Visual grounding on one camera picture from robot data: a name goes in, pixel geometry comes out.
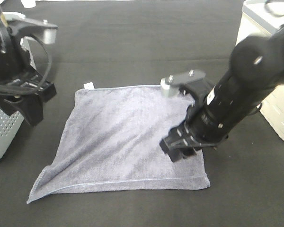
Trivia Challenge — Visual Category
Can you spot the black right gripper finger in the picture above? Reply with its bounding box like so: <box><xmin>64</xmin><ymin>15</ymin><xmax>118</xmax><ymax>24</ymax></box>
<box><xmin>181</xmin><ymin>147</ymin><xmax>196</xmax><ymax>158</ymax></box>
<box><xmin>159</xmin><ymin>139</ymin><xmax>183</xmax><ymax>163</ymax></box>

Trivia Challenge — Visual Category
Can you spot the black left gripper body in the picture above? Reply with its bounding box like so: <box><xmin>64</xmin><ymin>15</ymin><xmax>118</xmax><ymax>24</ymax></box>
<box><xmin>0</xmin><ymin>53</ymin><xmax>51</xmax><ymax>96</ymax></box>

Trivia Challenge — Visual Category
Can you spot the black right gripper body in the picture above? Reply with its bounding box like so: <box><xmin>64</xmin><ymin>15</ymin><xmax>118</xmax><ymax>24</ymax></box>
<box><xmin>164</xmin><ymin>104</ymin><xmax>229</xmax><ymax>150</ymax></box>

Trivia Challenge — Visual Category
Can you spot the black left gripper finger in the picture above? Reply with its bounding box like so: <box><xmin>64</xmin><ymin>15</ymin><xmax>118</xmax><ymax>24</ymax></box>
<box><xmin>3</xmin><ymin>94</ymin><xmax>44</xmax><ymax>126</ymax></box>
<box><xmin>36</xmin><ymin>81</ymin><xmax>56</xmax><ymax>103</ymax></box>

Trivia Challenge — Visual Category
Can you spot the grey microfibre towel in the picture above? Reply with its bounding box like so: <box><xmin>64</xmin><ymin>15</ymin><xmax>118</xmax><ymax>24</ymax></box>
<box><xmin>27</xmin><ymin>85</ymin><xmax>210</xmax><ymax>203</ymax></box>

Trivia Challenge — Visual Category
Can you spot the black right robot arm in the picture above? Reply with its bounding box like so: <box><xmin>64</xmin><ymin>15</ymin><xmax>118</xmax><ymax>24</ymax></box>
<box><xmin>160</xmin><ymin>26</ymin><xmax>284</xmax><ymax>162</ymax></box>

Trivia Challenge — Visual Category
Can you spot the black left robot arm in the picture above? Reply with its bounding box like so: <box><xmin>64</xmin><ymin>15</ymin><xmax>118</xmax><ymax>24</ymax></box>
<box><xmin>0</xmin><ymin>6</ymin><xmax>58</xmax><ymax>126</ymax></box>

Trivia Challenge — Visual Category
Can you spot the grey perforated laundry basket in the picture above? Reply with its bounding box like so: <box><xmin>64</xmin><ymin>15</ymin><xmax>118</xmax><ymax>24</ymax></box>
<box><xmin>0</xmin><ymin>11</ymin><xmax>38</xmax><ymax>166</ymax></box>

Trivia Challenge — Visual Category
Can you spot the white cup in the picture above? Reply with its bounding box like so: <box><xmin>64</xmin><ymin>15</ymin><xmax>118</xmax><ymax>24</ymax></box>
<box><xmin>21</xmin><ymin>0</ymin><xmax>36</xmax><ymax>9</ymax></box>

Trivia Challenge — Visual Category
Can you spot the cream storage bin grey rim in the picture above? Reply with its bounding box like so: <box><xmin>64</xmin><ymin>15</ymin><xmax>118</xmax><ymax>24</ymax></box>
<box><xmin>236</xmin><ymin>0</ymin><xmax>284</xmax><ymax>141</ymax></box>

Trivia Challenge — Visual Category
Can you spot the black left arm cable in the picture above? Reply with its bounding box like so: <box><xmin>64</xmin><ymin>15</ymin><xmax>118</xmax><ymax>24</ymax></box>
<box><xmin>0</xmin><ymin>34</ymin><xmax>53</xmax><ymax>95</ymax></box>

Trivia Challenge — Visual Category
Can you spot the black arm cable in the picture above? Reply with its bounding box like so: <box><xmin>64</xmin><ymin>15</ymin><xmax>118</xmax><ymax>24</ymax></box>
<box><xmin>0</xmin><ymin>34</ymin><xmax>53</xmax><ymax>95</ymax></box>
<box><xmin>264</xmin><ymin>0</ymin><xmax>284</xmax><ymax>19</ymax></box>

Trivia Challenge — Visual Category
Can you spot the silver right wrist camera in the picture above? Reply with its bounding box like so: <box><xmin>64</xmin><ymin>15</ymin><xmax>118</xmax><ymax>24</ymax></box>
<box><xmin>160</xmin><ymin>70</ymin><xmax>206</xmax><ymax>98</ymax></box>

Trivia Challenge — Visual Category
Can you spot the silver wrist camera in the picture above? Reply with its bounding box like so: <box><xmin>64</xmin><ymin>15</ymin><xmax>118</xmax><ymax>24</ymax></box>
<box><xmin>9</xmin><ymin>18</ymin><xmax>58</xmax><ymax>44</ymax></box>
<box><xmin>160</xmin><ymin>70</ymin><xmax>206</xmax><ymax>98</ymax></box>

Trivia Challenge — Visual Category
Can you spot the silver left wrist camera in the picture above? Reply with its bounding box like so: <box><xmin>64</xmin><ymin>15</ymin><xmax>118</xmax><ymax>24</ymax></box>
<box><xmin>9</xmin><ymin>18</ymin><xmax>58</xmax><ymax>44</ymax></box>

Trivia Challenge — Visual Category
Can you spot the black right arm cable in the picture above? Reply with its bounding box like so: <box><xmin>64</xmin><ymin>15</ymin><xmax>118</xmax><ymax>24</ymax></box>
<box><xmin>264</xmin><ymin>0</ymin><xmax>284</xmax><ymax>19</ymax></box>

